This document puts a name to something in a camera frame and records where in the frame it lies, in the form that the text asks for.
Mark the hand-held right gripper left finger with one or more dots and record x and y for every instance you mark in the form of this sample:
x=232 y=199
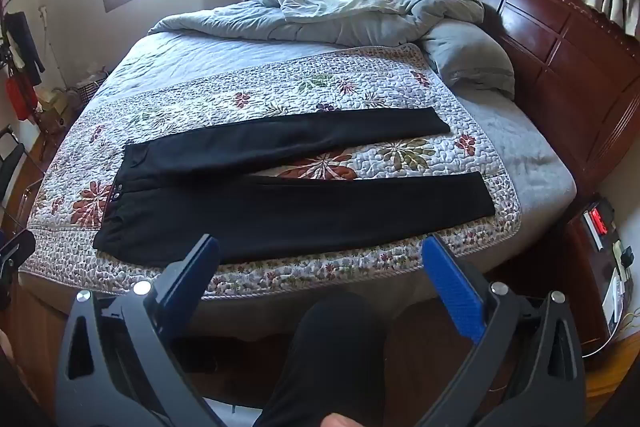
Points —
x=196 y=264

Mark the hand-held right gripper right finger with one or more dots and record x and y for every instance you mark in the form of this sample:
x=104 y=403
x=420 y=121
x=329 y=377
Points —
x=454 y=292

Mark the black pants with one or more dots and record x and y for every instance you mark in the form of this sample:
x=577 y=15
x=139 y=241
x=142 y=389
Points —
x=280 y=212

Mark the black folding chair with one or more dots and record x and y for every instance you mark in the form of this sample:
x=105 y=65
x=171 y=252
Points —
x=11 y=167

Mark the wooden nightstand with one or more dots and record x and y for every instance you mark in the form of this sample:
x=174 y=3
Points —
x=590 y=287

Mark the person's black trouser leg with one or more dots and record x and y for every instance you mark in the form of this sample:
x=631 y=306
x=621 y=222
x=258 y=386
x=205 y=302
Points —
x=325 y=357

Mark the red bag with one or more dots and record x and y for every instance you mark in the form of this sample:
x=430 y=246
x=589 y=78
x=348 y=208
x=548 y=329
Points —
x=20 y=97

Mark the grey bed sheet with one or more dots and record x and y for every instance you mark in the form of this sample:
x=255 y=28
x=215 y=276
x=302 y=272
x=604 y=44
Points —
x=515 y=147

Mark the black device with red display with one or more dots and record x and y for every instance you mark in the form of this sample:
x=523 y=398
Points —
x=597 y=221

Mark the wicker basket with clutter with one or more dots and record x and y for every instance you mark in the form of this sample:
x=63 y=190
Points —
x=82 y=89

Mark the dark hanging clothes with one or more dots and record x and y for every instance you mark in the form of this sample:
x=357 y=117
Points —
x=25 y=44

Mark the floral quilted bedspread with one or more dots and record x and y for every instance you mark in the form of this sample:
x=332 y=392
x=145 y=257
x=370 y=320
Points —
x=320 y=87

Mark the grey pillow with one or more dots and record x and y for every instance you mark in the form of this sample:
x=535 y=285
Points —
x=470 y=54

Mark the grey duvet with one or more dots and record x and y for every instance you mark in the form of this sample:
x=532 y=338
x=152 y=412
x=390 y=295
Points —
x=360 y=7

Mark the wooden bed frame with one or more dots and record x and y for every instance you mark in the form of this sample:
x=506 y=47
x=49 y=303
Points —
x=565 y=52

